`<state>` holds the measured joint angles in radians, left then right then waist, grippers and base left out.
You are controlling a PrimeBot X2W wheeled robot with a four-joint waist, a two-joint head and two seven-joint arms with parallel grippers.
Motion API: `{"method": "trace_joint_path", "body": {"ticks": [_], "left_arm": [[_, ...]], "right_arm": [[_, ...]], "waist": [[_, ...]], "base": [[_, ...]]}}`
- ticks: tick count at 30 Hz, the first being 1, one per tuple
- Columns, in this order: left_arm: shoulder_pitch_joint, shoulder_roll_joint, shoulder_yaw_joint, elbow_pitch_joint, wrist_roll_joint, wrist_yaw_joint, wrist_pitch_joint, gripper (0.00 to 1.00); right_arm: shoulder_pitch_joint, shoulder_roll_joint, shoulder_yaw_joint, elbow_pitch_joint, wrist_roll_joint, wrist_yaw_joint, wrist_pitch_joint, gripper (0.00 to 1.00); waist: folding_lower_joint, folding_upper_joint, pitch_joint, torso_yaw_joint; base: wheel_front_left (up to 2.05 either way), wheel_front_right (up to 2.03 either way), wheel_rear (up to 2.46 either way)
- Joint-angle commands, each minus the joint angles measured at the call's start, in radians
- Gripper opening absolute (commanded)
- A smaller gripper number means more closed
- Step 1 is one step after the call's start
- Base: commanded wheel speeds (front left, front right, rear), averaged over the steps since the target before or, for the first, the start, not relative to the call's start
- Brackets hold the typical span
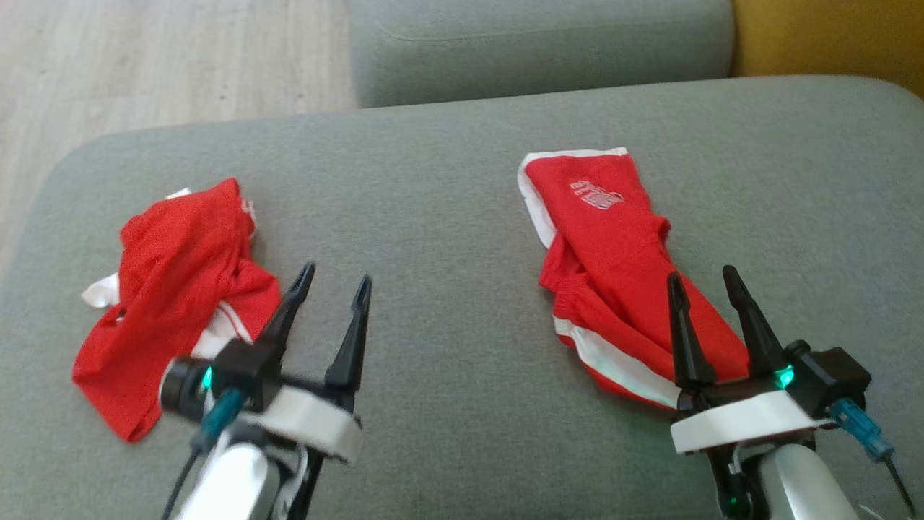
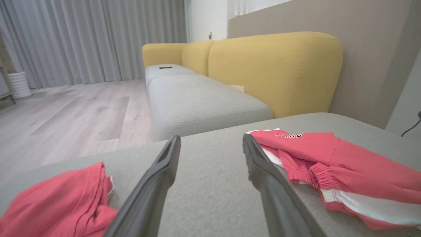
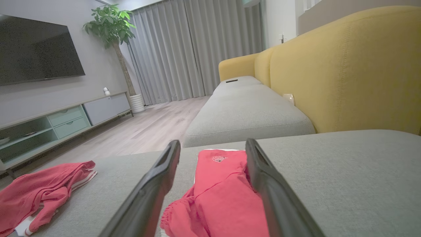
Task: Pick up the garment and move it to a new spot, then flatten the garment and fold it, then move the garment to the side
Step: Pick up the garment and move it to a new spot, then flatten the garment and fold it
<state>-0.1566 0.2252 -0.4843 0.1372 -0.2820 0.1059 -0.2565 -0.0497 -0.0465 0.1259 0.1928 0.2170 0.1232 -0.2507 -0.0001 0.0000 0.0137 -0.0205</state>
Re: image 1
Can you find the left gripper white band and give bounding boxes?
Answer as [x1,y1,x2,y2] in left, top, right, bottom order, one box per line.
[249,261,374,463]

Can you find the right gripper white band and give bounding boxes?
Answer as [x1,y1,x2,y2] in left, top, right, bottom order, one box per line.
[666,264,832,456]

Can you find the red shorts white waistband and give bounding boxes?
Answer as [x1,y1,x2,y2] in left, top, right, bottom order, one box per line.
[517,147,753,411]

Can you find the red Bulls jersey white sleeves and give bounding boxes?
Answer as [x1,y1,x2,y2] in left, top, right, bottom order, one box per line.
[71,178,283,443]

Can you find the large grey sofa ottoman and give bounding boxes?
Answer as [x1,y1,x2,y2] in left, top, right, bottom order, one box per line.
[0,75,924,520]

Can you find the large yellow sofa backrest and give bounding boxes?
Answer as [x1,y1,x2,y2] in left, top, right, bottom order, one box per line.
[732,0,924,99]

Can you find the left black cable teal plug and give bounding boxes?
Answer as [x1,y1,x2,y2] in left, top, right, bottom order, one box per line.
[160,389,248,520]

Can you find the black cable teal plug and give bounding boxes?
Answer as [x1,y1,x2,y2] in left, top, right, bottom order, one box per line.
[160,389,248,520]
[829,399,918,517]

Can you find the right black cable teal plug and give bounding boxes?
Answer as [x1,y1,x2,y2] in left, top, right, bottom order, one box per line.
[829,399,918,517]

